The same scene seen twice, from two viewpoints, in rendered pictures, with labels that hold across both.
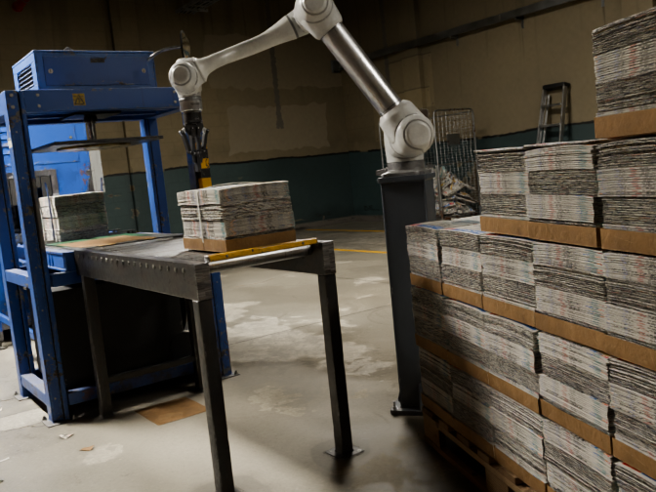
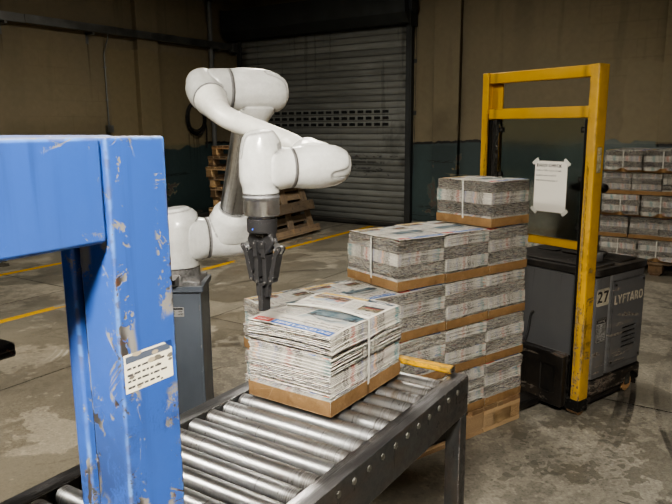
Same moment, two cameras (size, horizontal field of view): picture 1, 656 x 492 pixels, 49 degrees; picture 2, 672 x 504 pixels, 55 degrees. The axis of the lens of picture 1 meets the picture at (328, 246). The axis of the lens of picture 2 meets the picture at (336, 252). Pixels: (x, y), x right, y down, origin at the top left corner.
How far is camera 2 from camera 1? 3.97 m
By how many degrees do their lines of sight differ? 110
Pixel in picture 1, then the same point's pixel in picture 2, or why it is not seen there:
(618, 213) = (497, 257)
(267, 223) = not seen: hidden behind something
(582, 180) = (480, 246)
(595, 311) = (482, 303)
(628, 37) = (507, 188)
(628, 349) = (498, 312)
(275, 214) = not seen: hidden behind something
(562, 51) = not seen: outside the picture
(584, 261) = (477, 283)
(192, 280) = (464, 394)
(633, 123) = (507, 221)
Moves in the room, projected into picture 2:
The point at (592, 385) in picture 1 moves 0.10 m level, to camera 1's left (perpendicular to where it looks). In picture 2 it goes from (476, 339) to (488, 345)
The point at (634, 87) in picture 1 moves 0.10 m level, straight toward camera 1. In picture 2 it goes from (508, 207) to (528, 207)
